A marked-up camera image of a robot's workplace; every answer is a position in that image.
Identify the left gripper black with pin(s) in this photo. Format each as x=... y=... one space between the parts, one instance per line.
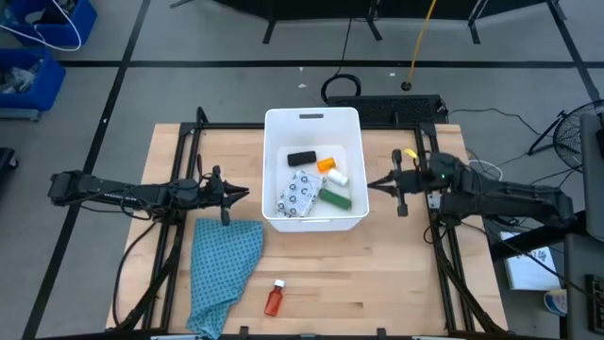
x=217 y=193

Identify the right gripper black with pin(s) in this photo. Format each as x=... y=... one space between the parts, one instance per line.
x=413 y=181

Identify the small white bottle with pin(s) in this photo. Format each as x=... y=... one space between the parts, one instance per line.
x=338 y=177

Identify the green rectangular pack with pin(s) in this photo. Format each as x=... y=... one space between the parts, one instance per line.
x=336 y=199

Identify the white packet with teal print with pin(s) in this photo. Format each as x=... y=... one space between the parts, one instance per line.
x=297 y=193

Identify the orange pill bottle white cap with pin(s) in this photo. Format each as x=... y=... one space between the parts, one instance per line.
x=325 y=164

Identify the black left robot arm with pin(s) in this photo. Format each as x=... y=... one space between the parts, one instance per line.
x=118 y=191

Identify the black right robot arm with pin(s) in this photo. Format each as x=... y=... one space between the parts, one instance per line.
x=495 y=196

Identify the white perforated plastic basket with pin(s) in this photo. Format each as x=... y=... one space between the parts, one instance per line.
x=283 y=127

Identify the blue plastic bin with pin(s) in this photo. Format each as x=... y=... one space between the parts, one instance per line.
x=71 y=28
x=47 y=85

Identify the yellow gripper tag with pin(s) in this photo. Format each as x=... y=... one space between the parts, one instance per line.
x=410 y=153

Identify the blue patterned cloth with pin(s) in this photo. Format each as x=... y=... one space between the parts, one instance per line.
x=222 y=264

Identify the black perforated metal box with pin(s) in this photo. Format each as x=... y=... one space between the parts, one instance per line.
x=377 y=106

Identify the black floor socket disc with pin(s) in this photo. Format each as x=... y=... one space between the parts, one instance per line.
x=406 y=86

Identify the red-orange bottle white cap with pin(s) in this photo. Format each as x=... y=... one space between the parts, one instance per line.
x=273 y=302

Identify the white printed paper bag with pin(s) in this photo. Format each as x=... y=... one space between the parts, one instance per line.
x=528 y=269

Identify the black curtain partition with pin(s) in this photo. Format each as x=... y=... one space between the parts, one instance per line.
x=377 y=7

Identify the small round printed container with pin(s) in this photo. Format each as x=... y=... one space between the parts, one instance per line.
x=556 y=302

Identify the grey flat panel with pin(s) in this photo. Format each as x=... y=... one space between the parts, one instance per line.
x=594 y=189

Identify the dark side desk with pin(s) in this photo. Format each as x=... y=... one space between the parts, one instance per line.
x=578 y=283

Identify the grey low dolly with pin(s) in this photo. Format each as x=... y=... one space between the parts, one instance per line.
x=19 y=114

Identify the black floor object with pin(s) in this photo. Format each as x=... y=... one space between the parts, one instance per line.
x=7 y=158

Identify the black power strip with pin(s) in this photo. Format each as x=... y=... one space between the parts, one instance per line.
x=595 y=307

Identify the black metal rig frame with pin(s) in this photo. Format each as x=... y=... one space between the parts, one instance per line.
x=226 y=126

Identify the black pedestal fan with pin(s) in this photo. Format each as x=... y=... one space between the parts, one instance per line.
x=573 y=137

